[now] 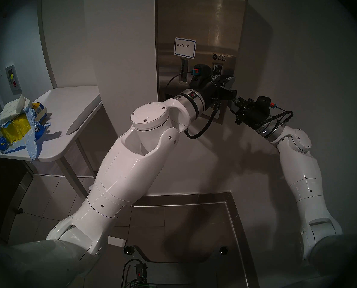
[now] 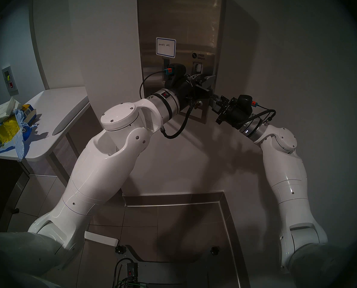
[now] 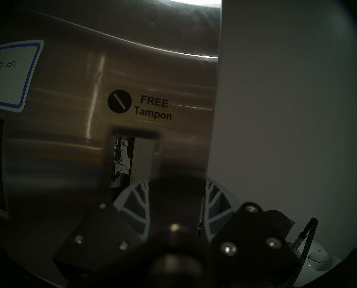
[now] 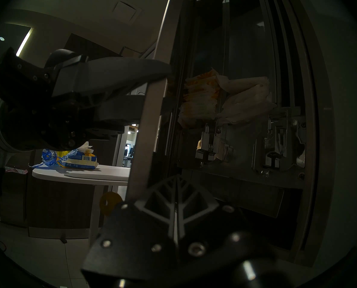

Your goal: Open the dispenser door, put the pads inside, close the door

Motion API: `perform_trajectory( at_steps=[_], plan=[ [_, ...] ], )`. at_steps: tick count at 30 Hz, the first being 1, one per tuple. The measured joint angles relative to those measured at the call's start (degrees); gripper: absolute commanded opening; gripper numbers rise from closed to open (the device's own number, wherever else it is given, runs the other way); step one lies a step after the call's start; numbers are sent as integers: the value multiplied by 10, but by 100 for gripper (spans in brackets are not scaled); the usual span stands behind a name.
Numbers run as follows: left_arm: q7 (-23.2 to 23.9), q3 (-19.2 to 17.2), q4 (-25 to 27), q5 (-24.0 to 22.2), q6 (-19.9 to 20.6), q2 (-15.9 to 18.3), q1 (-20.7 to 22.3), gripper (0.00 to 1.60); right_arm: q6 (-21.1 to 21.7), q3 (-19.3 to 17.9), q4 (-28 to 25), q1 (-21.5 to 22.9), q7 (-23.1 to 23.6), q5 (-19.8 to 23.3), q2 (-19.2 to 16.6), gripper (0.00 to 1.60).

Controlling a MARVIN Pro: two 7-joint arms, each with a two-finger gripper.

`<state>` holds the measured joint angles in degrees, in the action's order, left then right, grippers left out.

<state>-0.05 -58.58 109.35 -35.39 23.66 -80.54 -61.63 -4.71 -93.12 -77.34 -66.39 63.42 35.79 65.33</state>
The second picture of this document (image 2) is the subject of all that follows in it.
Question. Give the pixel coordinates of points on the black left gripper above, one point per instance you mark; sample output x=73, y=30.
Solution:
x=187, y=91

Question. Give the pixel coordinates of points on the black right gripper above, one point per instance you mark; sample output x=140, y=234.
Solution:
x=234, y=113

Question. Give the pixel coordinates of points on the stainless steel dispenser door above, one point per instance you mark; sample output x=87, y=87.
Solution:
x=178, y=20

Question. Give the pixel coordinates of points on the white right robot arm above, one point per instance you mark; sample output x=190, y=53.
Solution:
x=289, y=176

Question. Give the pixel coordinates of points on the grey robot base platform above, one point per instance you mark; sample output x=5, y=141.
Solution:
x=172, y=272

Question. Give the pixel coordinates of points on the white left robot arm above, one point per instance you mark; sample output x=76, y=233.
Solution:
x=103, y=170

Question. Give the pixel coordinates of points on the chrome dispenser push lever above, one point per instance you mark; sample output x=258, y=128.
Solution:
x=198, y=67
x=166, y=62

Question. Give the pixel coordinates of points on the stainless steel dispenser cabinet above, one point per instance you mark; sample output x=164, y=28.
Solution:
x=138, y=26

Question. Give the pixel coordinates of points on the white label with blue border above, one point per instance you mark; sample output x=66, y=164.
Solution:
x=166, y=47

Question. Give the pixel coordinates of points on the white overbed table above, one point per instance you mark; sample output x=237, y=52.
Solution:
x=61, y=110

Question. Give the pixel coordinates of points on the black star knob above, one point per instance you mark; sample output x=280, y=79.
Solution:
x=214, y=250
x=120, y=249

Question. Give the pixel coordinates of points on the small yellow blue carton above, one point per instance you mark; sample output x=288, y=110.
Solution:
x=30, y=113

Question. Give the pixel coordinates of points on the black electronics box red light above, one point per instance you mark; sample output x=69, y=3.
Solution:
x=132, y=271

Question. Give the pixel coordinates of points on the torn blue plastic pad package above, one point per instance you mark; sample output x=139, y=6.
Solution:
x=19, y=143

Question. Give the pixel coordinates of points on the white sanitary pad stack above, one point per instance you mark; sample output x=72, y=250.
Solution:
x=4, y=110

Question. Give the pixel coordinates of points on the yellow wrapped pad pack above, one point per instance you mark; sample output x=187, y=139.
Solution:
x=6, y=130

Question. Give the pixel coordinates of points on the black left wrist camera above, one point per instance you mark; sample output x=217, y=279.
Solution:
x=177, y=72

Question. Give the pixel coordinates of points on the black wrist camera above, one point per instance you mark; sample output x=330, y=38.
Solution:
x=246, y=100
x=177, y=72

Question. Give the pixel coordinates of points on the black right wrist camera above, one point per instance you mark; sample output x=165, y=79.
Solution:
x=246, y=100

